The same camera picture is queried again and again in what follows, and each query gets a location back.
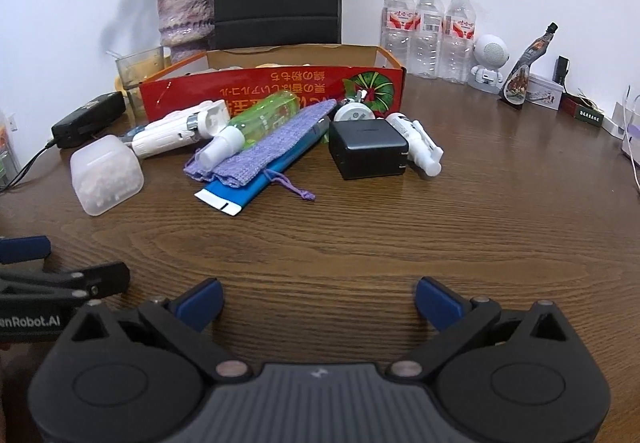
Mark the small white box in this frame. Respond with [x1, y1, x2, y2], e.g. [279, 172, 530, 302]
[601, 100, 640, 140]

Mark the dark red box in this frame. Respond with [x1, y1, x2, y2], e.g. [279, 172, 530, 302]
[559, 92, 606, 129]

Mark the clear plastic cup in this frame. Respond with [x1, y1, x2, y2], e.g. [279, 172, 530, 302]
[115, 47, 166, 121]

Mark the green spray bottle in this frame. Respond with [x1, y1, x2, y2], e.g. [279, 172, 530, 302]
[194, 90, 301, 171]

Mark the black power adapter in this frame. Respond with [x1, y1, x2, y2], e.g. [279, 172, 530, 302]
[51, 92, 127, 150]

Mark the black power cable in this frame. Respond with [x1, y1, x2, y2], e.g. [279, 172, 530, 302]
[0, 138, 57, 196]

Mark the clear plastic storage box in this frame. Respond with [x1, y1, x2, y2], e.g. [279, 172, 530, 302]
[0, 110, 21, 189]

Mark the clear water bottle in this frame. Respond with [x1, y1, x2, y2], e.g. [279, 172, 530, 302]
[381, 0, 420, 74]
[409, 0, 447, 80]
[440, 0, 476, 85]

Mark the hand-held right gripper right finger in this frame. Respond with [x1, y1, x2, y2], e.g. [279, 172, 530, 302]
[387, 275, 570, 381]

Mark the wooden desktop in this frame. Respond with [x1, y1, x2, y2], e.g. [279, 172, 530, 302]
[0, 67, 640, 443]

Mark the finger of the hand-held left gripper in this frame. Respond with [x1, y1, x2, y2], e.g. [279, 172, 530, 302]
[0, 262, 132, 310]
[0, 235, 52, 266]

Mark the white pink handheld device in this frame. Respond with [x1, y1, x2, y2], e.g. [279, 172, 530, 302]
[120, 100, 232, 160]

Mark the purple knitted pouch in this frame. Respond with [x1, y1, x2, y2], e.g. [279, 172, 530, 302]
[183, 102, 337, 202]

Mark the red cardboard box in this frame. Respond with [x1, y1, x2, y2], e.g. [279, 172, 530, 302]
[139, 44, 407, 124]

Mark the white cable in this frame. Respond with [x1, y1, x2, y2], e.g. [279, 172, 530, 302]
[620, 84, 640, 198]

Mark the purple ceramic vase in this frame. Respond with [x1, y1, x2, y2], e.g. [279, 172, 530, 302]
[156, 0, 216, 66]

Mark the blue tube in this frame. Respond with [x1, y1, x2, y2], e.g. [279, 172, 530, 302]
[194, 117, 331, 217]

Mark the white round case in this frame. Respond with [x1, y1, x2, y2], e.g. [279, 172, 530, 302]
[332, 100, 376, 125]

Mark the dark spouted pouch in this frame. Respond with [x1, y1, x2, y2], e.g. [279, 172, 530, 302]
[498, 22, 559, 110]

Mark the translucent plastic container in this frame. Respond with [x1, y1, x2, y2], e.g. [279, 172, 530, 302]
[70, 134, 145, 217]

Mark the white spray bottle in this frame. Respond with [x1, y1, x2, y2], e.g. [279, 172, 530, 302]
[386, 112, 444, 179]

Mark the black charger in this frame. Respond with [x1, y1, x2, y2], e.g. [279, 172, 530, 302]
[327, 119, 411, 180]

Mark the small black device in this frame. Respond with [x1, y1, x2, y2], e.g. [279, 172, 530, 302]
[552, 56, 571, 86]

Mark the white robot-shaped speaker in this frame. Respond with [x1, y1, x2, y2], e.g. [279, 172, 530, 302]
[467, 34, 511, 96]

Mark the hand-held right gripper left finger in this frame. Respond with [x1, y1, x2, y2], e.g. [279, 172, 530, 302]
[69, 277, 253, 381]

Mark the white printed tin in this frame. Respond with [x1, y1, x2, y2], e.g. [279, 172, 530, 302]
[522, 72, 568, 111]

